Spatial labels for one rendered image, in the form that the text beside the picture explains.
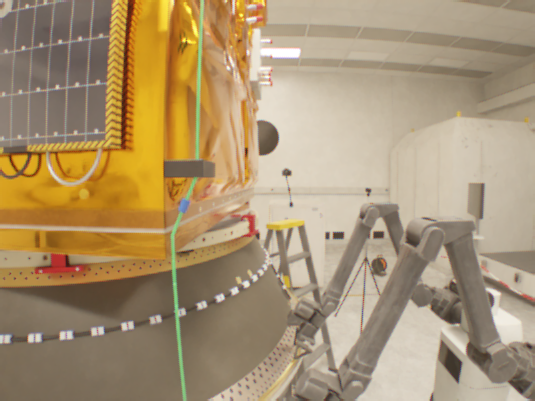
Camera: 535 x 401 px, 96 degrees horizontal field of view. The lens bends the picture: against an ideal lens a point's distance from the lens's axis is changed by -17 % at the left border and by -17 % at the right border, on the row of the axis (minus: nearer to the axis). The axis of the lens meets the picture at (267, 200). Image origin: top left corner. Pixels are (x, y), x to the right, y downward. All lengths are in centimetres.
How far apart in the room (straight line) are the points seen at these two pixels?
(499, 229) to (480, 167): 141
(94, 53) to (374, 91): 934
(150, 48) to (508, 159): 712
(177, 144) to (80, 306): 57
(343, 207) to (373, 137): 236
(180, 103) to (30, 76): 27
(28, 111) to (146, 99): 21
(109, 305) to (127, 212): 43
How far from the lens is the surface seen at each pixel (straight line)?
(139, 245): 54
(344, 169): 897
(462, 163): 657
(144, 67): 55
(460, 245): 70
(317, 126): 895
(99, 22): 58
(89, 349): 92
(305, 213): 475
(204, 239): 100
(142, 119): 53
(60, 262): 89
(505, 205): 728
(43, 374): 95
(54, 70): 60
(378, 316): 69
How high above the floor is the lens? 189
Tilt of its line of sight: 4 degrees down
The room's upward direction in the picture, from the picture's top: straight up
